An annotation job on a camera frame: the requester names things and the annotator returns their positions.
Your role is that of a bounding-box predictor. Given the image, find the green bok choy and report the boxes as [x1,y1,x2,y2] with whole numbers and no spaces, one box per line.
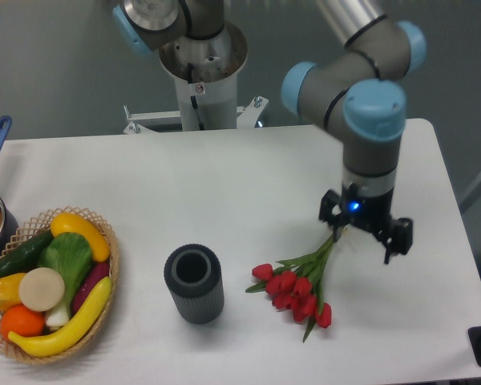
[37,233,92,330]

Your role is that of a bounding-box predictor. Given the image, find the woven wicker basket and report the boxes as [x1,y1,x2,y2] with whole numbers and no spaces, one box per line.
[0,206,119,365]

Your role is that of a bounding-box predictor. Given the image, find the red tulip bouquet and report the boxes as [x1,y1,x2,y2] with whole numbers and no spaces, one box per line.
[245,237,335,342]

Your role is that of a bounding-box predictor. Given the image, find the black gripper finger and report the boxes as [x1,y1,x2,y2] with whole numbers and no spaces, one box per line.
[318,189,345,242]
[378,217,413,265]

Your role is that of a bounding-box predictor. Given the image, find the yellow bell pepper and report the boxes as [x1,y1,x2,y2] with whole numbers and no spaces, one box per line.
[0,273,26,312]

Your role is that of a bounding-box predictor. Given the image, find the yellow banana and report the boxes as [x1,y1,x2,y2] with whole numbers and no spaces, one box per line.
[8,277,112,358]

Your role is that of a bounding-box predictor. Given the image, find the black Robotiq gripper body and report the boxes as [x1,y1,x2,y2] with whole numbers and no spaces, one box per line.
[340,186,394,241]

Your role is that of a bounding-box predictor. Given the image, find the yellow squash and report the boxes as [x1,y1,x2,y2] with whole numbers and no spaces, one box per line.
[51,212,110,262]

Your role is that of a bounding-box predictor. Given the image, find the green cucumber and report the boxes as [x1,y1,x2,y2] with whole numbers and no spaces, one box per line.
[0,231,54,278]

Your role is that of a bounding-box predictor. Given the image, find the orange fruit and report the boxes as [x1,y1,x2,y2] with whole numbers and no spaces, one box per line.
[0,305,45,342]

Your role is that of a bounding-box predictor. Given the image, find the dark grey ribbed vase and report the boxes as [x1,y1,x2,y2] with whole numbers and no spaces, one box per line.
[164,244,224,325]

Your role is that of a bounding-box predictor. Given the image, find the white metal base frame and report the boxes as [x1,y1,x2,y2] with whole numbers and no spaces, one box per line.
[123,95,269,135]

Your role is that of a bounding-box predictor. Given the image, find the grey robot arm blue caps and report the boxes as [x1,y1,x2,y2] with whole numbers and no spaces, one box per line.
[113,1,426,257]

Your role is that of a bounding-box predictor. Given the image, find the purple sweet potato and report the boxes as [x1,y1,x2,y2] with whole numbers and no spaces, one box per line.
[71,261,110,314]

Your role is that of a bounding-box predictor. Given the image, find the beige round disc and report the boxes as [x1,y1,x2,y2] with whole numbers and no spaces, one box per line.
[18,267,65,312]

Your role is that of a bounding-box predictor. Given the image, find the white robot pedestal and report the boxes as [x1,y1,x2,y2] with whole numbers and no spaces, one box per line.
[159,21,248,132]

